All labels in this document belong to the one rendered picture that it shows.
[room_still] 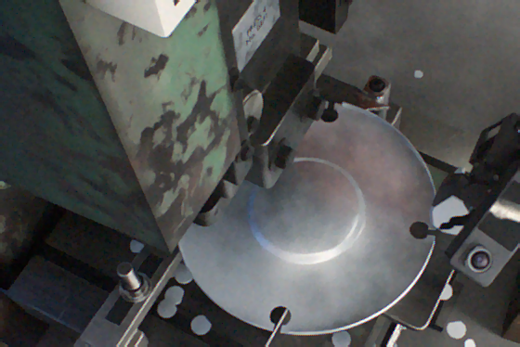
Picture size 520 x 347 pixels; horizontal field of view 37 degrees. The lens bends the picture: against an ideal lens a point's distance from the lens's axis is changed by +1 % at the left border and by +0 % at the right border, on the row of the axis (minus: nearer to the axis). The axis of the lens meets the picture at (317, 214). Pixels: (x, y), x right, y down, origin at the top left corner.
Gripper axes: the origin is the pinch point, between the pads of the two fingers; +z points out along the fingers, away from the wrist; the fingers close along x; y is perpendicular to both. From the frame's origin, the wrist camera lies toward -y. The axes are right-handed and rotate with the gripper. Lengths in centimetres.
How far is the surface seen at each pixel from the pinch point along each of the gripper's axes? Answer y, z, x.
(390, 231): -2.2, 3.0, 3.6
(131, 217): -23.0, -20.2, 27.9
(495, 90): 80, 74, -30
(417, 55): 82, 83, -10
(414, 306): -9.0, 0.8, -1.6
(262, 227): -8.0, 7.9, 15.4
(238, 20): -5.6, -19.2, 29.2
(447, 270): -3.8, 0.1, -3.0
